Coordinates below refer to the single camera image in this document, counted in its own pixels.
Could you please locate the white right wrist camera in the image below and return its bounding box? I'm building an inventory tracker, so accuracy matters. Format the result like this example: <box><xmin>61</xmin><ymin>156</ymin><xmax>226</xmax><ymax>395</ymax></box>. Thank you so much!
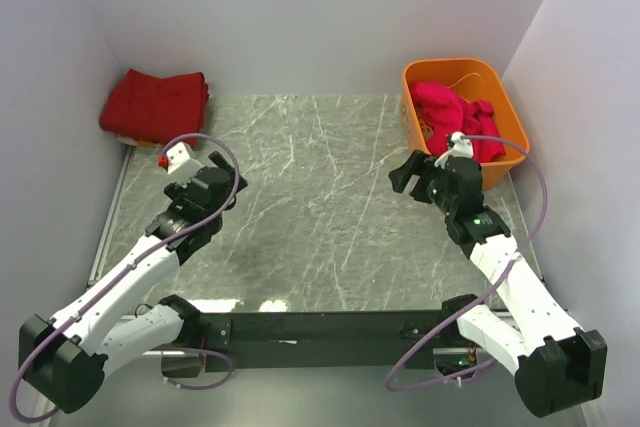
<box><xmin>434</xmin><ymin>132</ymin><xmax>473</xmax><ymax>169</ymax></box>

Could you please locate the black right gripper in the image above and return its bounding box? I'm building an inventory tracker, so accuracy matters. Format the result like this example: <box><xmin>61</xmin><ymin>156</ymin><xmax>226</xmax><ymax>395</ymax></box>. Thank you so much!
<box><xmin>388</xmin><ymin>148</ymin><xmax>456</xmax><ymax>216</ymax></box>

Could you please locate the folded dark red t shirt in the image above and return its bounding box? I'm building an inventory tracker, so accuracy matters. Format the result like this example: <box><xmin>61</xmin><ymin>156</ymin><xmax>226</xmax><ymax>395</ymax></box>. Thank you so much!
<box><xmin>99</xmin><ymin>69</ymin><xmax>209</xmax><ymax>144</ymax></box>

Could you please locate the folded yellow white garment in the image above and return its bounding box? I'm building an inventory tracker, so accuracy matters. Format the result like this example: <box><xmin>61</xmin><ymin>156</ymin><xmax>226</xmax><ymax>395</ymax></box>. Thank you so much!
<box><xmin>115</xmin><ymin>134</ymin><xmax>163</xmax><ymax>148</ymax></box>

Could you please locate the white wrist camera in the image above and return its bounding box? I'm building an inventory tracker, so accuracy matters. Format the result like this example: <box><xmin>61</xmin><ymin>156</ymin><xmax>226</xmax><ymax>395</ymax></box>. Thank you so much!
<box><xmin>434</xmin><ymin>132</ymin><xmax>473</xmax><ymax>169</ymax></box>
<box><xmin>157</xmin><ymin>142</ymin><xmax>203</xmax><ymax>183</ymax></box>

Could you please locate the pink t shirt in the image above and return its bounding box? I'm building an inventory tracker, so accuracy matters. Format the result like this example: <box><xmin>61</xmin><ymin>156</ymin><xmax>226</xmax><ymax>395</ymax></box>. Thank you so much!
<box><xmin>410</xmin><ymin>82</ymin><xmax>500</xmax><ymax>155</ymax></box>

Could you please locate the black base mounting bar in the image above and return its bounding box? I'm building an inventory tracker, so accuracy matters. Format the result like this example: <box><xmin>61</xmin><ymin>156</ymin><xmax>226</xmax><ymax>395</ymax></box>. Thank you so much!
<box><xmin>201</xmin><ymin>310</ymin><xmax>444</xmax><ymax>369</ymax></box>

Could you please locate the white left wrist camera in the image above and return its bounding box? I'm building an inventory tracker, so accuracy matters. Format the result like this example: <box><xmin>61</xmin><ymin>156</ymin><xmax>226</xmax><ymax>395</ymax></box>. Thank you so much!
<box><xmin>157</xmin><ymin>142</ymin><xmax>203</xmax><ymax>183</ymax></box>

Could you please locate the orange plastic basket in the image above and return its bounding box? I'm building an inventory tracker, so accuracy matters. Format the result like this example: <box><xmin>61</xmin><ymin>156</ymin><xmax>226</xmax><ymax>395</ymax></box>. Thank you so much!
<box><xmin>401</xmin><ymin>57</ymin><xmax>531</xmax><ymax>192</ymax></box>

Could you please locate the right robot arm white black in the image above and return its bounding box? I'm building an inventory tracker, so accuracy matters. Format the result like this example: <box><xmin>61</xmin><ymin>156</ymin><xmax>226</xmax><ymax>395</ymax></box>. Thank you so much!
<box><xmin>389</xmin><ymin>151</ymin><xmax>608</xmax><ymax>417</ymax></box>

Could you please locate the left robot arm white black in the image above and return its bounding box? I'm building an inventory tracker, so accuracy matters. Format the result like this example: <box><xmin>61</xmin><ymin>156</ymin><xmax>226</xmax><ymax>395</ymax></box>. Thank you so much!
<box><xmin>18</xmin><ymin>143</ymin><xmax>247</xmax><ymax>414</ymax></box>

